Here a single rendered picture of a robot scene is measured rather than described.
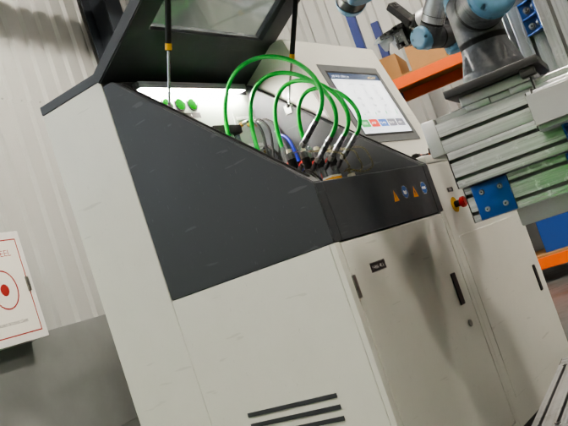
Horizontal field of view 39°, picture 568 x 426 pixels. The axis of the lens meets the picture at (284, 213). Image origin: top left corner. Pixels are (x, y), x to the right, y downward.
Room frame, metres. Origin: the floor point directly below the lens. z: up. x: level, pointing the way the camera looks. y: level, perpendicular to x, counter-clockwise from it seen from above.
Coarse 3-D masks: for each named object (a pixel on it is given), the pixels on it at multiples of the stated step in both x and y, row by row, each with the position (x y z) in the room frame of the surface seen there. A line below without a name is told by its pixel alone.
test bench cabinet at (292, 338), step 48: (240, 288) 2.19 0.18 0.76; (288, 288) 2.10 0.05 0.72; (336, 288) 2.02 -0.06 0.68; (192, 336) 2.31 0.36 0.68; (240, 336) 2.21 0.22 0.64; (288, 336) 2.13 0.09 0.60; (336, 336) 2.05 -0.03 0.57; (240, 384) 2.24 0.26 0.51; (288, 384) 2.16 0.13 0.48; (336, 384) 2.08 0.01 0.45; (384, 384) 2.01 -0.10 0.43
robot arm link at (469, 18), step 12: (456, 0) 1.84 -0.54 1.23; (468, 0) 1.75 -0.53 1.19; (480, 0) 1.73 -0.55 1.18; (492, 0) 1.73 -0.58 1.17; (504, 0) 1.73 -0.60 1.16; (468, 12) 1.79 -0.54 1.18; (480, 12) 1.75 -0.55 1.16; (492, 12) 1.74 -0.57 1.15; (504, 12) 1.76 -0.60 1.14; (468, 24) 1.84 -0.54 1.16; (480, 24) 1.82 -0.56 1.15; (492, 24) 1.83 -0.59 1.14
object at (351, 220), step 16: (352, 176) 2.17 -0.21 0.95; (368, 176) 2.24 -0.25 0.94; (384, 176) 2.32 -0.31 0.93; (400, 176) 2.40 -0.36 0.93; (416, 176) 2.49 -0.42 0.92; (336, 192) 2.08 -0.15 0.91; (352, 192) 2.15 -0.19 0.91; (368, 192) 2.21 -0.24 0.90; (384, 192) 2.29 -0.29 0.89; (400, 192) 2.37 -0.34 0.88; (336, 208) 2.06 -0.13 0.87; (352, 208) 2.12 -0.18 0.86; (368, 208) 2.19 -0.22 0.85; (384, 208) 2.26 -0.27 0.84; (400, 208) 2.34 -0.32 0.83; (416, 208) 2.43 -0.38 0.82; (432, 208) 2.52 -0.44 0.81; (336, 224) 2.04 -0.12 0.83; (352, 224) 2.10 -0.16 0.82; (368, 224) 2.16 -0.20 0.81; (384, 224) 2.24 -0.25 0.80
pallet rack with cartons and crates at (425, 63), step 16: (352, 32) 7.55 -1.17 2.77; (384, 64) 7.70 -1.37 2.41; (400, 64) 7.74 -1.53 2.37; (416, 64) 7.51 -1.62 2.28; (432, 64) 7.31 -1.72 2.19; (448, 64) 7.25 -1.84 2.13; (400, 80) 7.45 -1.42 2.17; (416, 80) 7.39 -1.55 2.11; (432, 80) 8.13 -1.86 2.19; (448, 80) 8.06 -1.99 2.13; (416, 96) 8.21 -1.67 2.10; (544, 224) 7.32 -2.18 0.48; (560, 224) 7.27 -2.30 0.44; (544, 240) 7.34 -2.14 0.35; (560, 240) 7.29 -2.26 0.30; (544, 256) 7.19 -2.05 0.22; (560, 256) 7.11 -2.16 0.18
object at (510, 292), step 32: (288, 64) 2.79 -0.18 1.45; (352, 64) 3.13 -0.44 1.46; (352, 128) 2.83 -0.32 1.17; (416, 128) 3.25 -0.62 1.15; (448, 192) 2.65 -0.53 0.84; (448, 224) 2.59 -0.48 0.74; (480, 224) 2.80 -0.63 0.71; (512, 224) 3.05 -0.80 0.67; (480, 256) 2.71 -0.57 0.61; (512, 256) 2.95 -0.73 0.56; (480, 288) 2.64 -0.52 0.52; (512, 288) 2.86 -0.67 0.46; (544, 288) 3.12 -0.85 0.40; (512, 320) 2.77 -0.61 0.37; (544, 320) 3.02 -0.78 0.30; (512, 352) 2.70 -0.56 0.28; (544, 352) 2.93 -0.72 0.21; (512, 384) 2.62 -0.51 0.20; (544, 384) 2.85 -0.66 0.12
